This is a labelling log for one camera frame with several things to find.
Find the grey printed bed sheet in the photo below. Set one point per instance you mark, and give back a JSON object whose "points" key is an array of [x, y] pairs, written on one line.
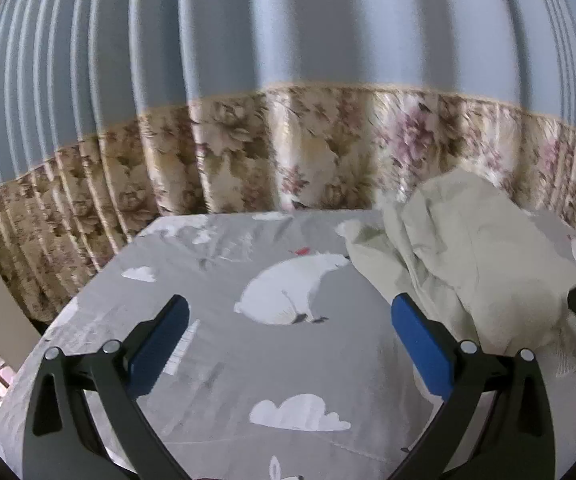
{"points": [[218, 280]]}

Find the blue curtain with floral border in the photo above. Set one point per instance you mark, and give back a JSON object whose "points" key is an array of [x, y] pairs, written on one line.
{"points": [[268, 35]]}

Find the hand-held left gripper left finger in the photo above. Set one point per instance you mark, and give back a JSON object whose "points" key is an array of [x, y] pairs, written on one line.
{"points": [[160, 340]]}

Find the beige jacket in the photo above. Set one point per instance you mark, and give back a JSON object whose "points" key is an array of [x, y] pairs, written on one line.
{"points": [[468, 260]]}

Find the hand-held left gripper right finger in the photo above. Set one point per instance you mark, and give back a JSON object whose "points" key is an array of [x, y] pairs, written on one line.
{"points": [[420, 345]]}

